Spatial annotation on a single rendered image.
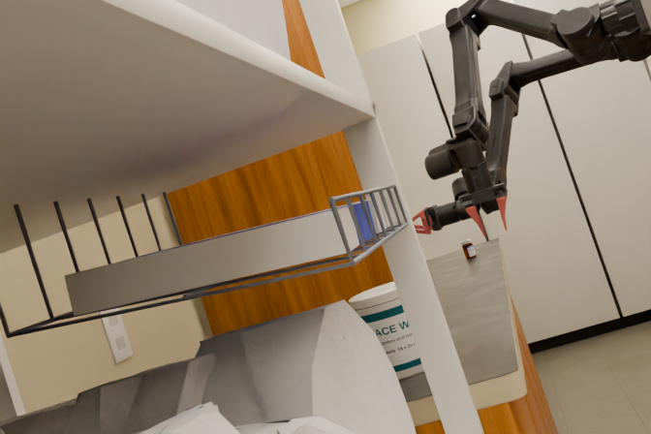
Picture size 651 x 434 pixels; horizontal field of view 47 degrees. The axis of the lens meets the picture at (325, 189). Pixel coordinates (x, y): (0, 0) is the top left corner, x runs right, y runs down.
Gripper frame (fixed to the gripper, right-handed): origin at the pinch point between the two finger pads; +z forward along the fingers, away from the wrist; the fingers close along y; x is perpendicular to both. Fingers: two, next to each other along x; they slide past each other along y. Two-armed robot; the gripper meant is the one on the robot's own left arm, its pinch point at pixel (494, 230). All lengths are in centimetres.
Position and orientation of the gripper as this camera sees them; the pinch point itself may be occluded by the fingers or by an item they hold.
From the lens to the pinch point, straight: 168.0
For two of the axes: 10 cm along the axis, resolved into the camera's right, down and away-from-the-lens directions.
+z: 3.1, 9.5, -0.3
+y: -9.3, 3.1, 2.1
